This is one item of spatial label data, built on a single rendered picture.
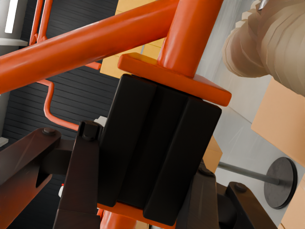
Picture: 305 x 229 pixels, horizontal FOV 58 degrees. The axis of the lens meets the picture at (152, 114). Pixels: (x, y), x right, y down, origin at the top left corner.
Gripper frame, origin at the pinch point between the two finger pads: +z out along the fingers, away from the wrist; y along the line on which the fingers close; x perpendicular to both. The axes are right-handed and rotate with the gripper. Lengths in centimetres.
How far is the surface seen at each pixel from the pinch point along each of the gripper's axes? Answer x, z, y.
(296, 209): -35, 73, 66
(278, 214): -84, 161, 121
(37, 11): -13, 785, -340
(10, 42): -140, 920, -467
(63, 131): -439, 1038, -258
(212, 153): -48, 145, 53
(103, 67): -98, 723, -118
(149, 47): -14, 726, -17
